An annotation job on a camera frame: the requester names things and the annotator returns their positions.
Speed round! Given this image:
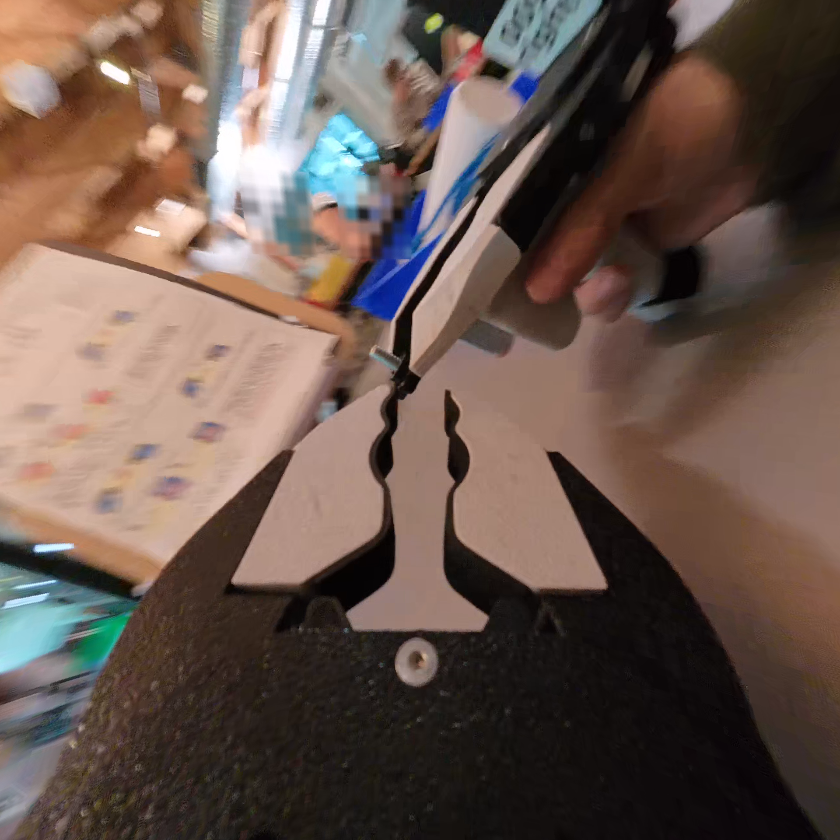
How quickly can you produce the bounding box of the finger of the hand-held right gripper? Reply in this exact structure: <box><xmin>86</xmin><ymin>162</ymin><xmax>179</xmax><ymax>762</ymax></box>
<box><xmin>406</xmin><ymin>223</ymin><xmax>526</xmax><ymax>380</ymax></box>
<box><xmin>390</xmin><ymin>125</ymin><xmax>553</xmax><ymax>368</ymax></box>

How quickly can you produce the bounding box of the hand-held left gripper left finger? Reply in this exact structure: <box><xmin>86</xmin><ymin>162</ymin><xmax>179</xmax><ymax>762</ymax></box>
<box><xmin>231</xmin><ymin>385</ymin><xmax>397</xmax><ymax>608</ymax></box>

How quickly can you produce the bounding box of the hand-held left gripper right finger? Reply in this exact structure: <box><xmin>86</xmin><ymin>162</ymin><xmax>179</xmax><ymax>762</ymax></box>
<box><xmin>444</xmin><ymin>390</ymin><xmax>608</xmax><ymax>614</ymax></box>

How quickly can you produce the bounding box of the black knob screw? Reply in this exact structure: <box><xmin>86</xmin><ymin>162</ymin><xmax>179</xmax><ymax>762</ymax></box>
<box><xmin>369</xmin><ymin>344</ymin><xmax>422</xmax><ymax>400</ymax></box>

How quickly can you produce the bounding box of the person's right forearm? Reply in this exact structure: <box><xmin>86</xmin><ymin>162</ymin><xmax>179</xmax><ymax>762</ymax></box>
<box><xmin>669</xmin><ymin>0</ymin><xmax>840</xmax><ymax>217</ymax></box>

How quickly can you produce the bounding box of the person's right hand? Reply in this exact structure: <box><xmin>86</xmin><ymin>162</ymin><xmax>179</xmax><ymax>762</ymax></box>
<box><xmin>524</xmin><ymin>56</ymin><xmax>765</xmax><ymax>324</ymax></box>

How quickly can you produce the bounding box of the white paper roll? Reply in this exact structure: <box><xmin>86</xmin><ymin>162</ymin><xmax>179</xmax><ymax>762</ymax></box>
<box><xmin>419</xmin><ymin>77</ymin><xmax>526</xmax><ymax>238</ymax></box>

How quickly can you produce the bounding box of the blue plastic bin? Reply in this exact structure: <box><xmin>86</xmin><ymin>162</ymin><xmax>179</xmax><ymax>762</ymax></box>
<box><xmin>350</xmin><ymin>69</ymin><xmax>546</xmax><ymax>324</ymax></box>

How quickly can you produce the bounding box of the brown cardboard board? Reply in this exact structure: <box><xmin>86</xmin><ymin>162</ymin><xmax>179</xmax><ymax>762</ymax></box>
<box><xmin>0</xmin><ymin>239</ymin><xmax>358</xmax><ymax>585</ymax></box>

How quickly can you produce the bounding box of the printed instruction sheet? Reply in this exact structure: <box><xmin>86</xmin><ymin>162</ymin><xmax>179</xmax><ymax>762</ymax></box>
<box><xmin>0</xmin><ymin>246</ymin><xmax>340</xmax><ymax>567</ymax></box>

